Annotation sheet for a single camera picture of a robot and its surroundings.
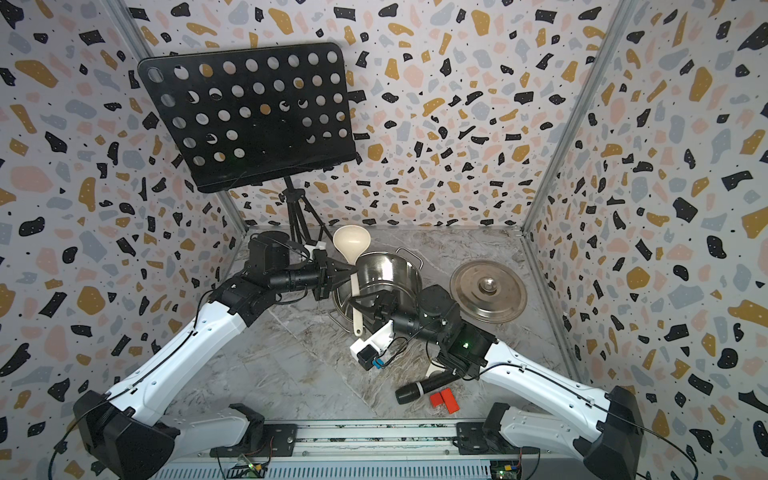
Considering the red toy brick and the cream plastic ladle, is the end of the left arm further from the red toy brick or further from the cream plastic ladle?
the red toy brick

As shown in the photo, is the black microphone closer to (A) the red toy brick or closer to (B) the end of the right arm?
(A) the red toy brick

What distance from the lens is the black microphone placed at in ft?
2.62

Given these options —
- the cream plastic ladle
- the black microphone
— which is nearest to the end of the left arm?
Result: the cream plastic ladle
